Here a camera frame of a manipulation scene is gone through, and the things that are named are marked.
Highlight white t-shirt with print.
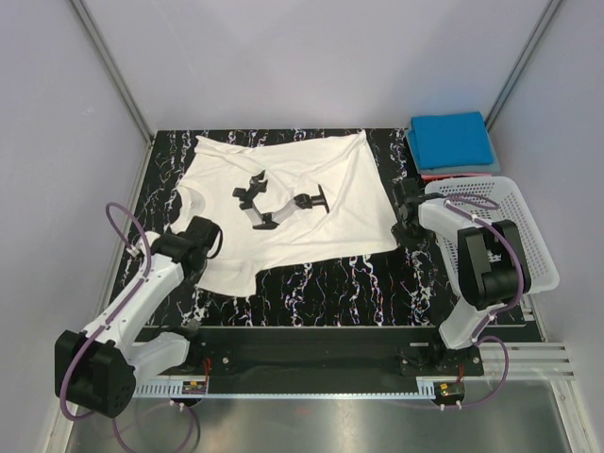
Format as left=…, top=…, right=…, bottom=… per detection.
left=171, top=131, right=397, bottom=297

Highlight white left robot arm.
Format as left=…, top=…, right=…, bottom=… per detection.
left=54, top=216, right=223, bottom=421

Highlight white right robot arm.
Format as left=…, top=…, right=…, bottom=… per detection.
left=392, top=178, right=531, bottom=375

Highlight folded pink t-shirt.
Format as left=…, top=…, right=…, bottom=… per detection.
left=420, top=173, right=492, bottom=182

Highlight folded blue t-shirt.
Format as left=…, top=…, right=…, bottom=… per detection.
left=410, top=111, right=495, bottom=170

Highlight white plastic laundry basket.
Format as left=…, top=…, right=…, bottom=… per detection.
left=425, top=176, right=560, bottom=294

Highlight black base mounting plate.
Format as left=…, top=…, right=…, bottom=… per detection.
left=164, top=327, right=484, bottom=390

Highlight white slotted cable duct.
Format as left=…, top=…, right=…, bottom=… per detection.
left=133, top=379, right=436, bottom=400

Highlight aluminium frame rail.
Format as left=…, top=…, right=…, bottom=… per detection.
left=479, top=343, right=575, bottom=380

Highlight left aluminium corner post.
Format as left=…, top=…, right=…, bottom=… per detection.
left=67, top=0, right=155, bottom=144

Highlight aluminium corner post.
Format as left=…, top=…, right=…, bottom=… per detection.
left=485, top=0, right=566, bottom=131
left=67, top=0, right=155, bottom=144

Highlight right aluminium corner post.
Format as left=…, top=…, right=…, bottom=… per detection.
left=485, top=0, right=566, bottom=131

